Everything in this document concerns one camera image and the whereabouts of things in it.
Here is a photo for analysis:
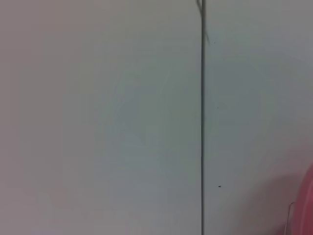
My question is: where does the red plastic plate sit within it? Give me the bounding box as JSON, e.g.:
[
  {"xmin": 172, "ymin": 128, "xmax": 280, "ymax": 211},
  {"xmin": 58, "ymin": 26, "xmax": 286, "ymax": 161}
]
[{"xmin": 292, "ymin": 164, "xmax": 313, "ymax": 235}]

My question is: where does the silver wire plate rack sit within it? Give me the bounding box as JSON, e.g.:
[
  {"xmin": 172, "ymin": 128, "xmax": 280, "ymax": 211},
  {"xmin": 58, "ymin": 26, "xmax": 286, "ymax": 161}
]
[{"xmin": 283, "ymin": 202, "xmax": 296, "ymax": 235}]

